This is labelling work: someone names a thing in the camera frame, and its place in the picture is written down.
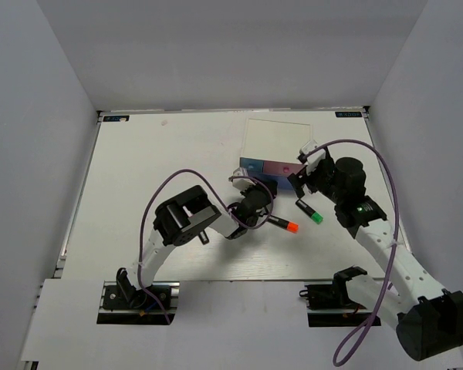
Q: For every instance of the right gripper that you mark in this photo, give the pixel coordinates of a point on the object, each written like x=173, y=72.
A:
x=298, y=180

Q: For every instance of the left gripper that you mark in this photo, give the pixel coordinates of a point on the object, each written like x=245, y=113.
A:
x=272, y=186

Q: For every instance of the blue small drawer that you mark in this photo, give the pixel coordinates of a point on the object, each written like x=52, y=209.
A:
x=252, y=165

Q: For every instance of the pink drawer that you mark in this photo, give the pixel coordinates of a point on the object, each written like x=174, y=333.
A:
x=280, y=168

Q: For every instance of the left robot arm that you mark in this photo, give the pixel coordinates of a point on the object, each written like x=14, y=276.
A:
x=180, y=220

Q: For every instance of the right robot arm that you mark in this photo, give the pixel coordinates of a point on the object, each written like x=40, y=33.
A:
x=426, y=317

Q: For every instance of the green highlighter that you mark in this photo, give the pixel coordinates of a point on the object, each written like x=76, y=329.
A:
x=310, y=212

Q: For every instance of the orange highlighter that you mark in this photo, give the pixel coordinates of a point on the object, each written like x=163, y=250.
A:
x=284, y=224

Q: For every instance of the white drawer cabinet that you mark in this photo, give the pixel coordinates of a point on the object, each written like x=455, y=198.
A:
x=274, y=140

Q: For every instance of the pink highlighter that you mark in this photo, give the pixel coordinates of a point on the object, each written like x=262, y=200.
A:
x=203, y=238

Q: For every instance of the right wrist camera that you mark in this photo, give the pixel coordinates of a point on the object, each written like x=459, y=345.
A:
x=310, y=155

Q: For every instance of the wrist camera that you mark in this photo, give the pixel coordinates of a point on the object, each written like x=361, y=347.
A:
x=240, y=179
x=310, y=155

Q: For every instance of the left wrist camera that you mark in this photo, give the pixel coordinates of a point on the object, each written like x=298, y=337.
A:
x=240, y=179

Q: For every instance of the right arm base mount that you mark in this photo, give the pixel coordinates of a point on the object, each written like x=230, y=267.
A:
x=324, y=309

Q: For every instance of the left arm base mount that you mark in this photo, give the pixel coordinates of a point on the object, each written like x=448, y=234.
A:
x=114, y=309

